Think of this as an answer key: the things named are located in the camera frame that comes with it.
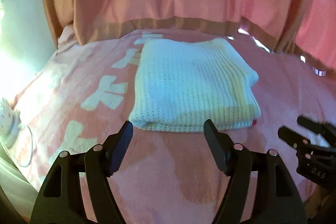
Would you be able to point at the pink blanket with white bows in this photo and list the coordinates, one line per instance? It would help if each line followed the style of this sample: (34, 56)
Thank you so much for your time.
(85, 93)

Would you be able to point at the white red black knit sweater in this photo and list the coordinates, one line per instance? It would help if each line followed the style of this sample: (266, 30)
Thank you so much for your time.
(180, 85)

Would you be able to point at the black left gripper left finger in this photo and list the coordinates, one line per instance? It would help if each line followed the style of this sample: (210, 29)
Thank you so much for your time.
(60, 200)

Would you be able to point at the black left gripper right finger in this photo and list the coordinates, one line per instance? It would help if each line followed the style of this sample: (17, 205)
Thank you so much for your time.
(260, 188)

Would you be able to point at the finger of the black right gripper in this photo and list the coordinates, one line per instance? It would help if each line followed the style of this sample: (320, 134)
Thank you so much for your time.
(293, 139)
(326, 130)

